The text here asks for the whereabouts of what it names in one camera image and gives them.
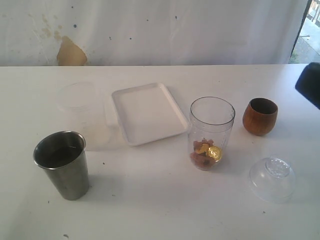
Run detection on gold candies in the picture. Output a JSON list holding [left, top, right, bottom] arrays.
[[189, 138, 223, 171]]

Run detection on brown wooden cup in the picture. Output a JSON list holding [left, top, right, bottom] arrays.
[[242, 97, 278, 136]]

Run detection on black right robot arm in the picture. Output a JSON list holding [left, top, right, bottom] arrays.
[[295, 62, 320, 109]]

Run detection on clear plastic shaker body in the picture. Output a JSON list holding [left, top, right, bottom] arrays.
[[187, 96, 236, 171]]

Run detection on clear dome shaker lid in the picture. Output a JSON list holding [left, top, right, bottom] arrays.
[[248, 156, 296, 204]]

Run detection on white rectangular tray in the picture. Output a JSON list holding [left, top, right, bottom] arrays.
[[111, 82, 188, 146]]

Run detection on translucent plastic measuring cup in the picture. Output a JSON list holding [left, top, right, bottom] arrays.
[[56, 82, 110, 151]]

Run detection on stainless steel cup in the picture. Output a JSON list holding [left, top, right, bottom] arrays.
[[33, 130, 90, 201]]

